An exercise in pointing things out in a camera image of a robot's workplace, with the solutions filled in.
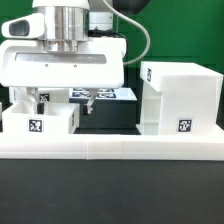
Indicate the white L-shaped fence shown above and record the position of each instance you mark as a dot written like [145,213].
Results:
[113,147]

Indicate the white rear drawer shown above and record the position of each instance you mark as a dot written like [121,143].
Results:
[58,95]

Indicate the white drawer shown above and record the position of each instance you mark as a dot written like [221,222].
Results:
[58,118]
[58,95]

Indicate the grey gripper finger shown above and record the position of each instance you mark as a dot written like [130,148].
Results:
[38,106]
[87,108]

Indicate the marker tag sheet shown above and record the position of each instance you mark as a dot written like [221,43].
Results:
[103,94]

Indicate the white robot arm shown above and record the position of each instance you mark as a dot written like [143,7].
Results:
[65,44]

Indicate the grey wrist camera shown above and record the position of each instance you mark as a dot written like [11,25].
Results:
[27,27]

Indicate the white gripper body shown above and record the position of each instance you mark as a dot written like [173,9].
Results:
[98,63]

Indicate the white front drawer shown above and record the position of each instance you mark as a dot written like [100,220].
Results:
[58,118]

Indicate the white drawer cabinet box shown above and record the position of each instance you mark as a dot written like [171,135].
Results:
[179,99]

